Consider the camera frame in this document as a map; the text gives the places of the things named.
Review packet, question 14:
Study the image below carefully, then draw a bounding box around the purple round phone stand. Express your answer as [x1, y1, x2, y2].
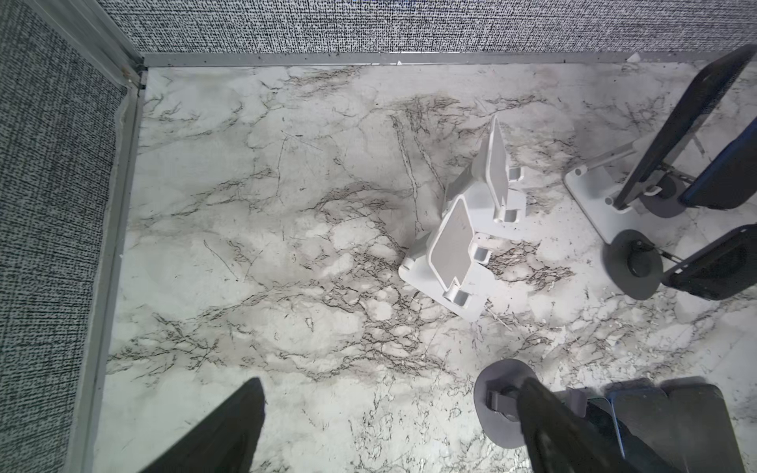
[472, 358, 589, 451]

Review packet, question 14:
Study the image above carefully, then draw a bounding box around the white folding phone stand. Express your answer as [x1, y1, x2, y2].
[398, 195, 496, 322]

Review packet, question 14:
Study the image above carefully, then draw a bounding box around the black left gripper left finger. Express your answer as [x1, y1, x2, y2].
[144, 378, 265, 472]

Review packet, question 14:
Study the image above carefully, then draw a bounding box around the dark round phone stand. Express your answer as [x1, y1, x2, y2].
[602, 230, 664, 301]

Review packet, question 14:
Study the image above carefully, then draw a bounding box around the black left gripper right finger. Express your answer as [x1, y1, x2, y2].
[516, 378, 636, 472]

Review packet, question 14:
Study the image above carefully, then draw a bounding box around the white stand back centre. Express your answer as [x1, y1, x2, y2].
[564, 134, 654, 244]

